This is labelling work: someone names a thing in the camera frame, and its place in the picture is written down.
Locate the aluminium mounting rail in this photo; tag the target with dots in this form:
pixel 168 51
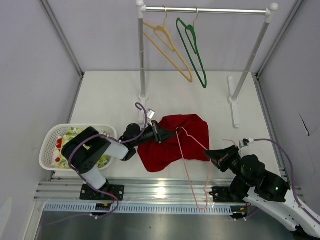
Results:
pixel 147 190

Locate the white plastic laundry basket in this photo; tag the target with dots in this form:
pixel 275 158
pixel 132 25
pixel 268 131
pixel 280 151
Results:
pixel 49 144

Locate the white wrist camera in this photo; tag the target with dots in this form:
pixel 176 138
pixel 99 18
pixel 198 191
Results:
pixel 245 142
pixel 150 113

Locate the red skirt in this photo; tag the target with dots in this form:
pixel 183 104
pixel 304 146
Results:
pixel 190 140

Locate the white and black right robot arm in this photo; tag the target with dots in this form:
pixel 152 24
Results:
pixel 269 192

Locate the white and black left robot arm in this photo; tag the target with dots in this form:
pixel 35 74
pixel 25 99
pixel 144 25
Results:
pixel 85 150

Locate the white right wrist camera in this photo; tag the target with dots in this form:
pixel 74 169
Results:
pixel 245 142

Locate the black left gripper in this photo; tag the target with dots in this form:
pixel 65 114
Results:
pixel 160 135

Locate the lemon print cloth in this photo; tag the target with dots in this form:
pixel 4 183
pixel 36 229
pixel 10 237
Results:
pixel 60 162

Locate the white slotted cable duct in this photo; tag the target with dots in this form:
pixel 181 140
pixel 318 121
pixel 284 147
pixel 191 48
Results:
pixel 137 208

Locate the white metal clothes rack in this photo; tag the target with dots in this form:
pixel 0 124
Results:
pixel 234 91

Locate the yellow hanger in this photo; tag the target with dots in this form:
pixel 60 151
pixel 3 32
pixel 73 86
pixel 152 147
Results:
pixel 161 32

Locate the green hanger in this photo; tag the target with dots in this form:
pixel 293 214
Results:
pixel 190 33

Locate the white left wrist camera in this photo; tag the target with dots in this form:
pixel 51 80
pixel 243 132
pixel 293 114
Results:
pixel 150 113

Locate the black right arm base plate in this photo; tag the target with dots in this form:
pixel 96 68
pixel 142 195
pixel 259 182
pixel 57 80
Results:
pixel 220 194

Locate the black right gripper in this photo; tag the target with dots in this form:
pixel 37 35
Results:
pixel 216 155

